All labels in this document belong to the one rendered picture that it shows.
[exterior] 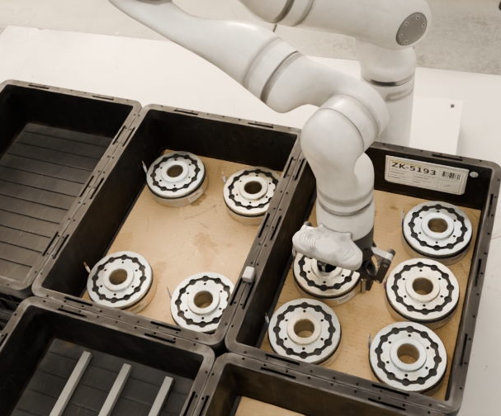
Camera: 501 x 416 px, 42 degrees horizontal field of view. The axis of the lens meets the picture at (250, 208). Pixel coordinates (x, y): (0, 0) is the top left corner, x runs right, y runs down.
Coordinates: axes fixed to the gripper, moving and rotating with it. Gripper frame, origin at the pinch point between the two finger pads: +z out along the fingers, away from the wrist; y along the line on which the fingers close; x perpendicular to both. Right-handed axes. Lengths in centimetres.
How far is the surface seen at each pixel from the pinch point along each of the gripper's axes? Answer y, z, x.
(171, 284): 25.1, 2.6, 10.5
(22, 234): 55, 3, 12
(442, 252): -11.7, -0.8, -8.8
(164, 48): 68, 15, -52
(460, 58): 17, 85, -154
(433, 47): 28, 85, -157
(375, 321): -6.3, 2.5, 4.1
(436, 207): -8.3, -0.4, -16.7
